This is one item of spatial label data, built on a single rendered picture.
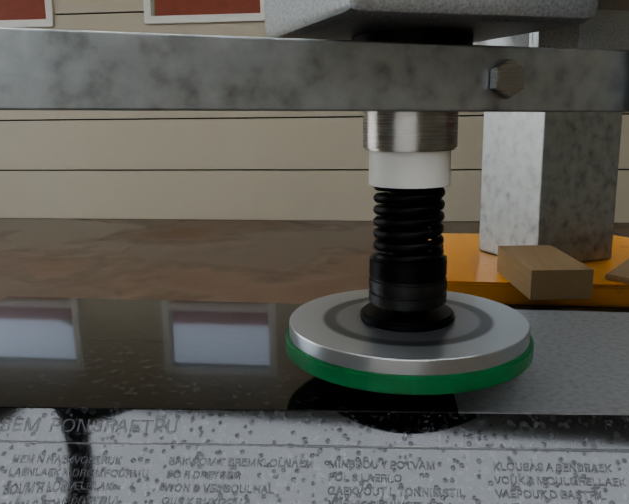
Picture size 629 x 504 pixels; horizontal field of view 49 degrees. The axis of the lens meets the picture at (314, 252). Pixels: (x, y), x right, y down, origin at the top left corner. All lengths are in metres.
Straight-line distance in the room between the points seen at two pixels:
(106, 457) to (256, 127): 6.27
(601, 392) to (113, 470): 0.41
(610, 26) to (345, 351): 0.96
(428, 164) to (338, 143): 6.11
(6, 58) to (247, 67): 0.15
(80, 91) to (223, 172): 6.42
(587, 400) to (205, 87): 0.40
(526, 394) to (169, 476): 0.30
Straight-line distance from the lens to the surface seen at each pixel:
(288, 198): 6.78
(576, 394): 0.64
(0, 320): 0.90
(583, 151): 1.42
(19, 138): 7.65
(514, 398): 0.62
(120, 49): 0.48
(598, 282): 1.31
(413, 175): 0.57
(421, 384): 0.53
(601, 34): 1.36
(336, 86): 0.51
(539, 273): 1.16
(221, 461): 0.57
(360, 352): 0.54
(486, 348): 0.56
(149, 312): 0.87
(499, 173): 1.46
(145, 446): 0.59
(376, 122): 0.57
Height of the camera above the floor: 1.09
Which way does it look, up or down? 12 degrees down
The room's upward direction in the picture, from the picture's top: 1 degrees counter-clockwise
